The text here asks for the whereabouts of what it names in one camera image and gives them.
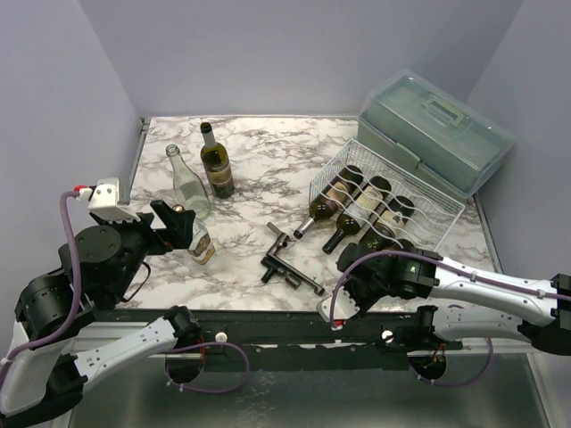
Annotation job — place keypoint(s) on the white wire wine rack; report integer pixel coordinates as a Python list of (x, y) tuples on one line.
[(434, 212)]

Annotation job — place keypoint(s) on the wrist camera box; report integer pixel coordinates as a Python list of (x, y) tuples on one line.
[(338, 311), (107, 203)]

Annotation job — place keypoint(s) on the dark metal faucet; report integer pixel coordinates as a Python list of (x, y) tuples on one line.
[(275, 266)]

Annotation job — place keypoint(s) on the green wine bottle back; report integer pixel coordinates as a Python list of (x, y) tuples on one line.
[(214, 157)]

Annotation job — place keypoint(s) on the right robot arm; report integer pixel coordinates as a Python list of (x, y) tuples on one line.
[(498, 306)]

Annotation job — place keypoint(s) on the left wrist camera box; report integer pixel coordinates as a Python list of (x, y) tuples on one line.
[(107, 203)]

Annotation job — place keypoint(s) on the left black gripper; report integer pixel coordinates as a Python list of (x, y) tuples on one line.
[(177, 234)]

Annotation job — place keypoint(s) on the green wine bottle front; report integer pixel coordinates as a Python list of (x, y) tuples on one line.
[(351, 221)]

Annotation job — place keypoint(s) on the clear glass bottle tall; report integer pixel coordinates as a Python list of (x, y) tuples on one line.
[(188, 187)]

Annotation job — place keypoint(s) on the clear bottle gold cap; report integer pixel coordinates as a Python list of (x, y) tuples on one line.
[(202, 248)]

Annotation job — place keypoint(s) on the green plastic toolbox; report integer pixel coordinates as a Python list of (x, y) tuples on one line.
[(432, 135)]

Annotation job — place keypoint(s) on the green wine bottle black neck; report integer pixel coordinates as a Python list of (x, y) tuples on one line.
[(383, 233)]

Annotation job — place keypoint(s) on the brown wine bottle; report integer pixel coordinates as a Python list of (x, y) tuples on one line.
[(331, 199)]

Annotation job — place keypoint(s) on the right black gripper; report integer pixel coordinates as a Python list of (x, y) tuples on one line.
[(357, 260)]

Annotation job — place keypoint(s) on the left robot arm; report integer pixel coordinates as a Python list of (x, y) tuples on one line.
[(40, 380)]

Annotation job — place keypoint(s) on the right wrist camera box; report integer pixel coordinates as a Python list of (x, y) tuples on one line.
[(338, 311)]

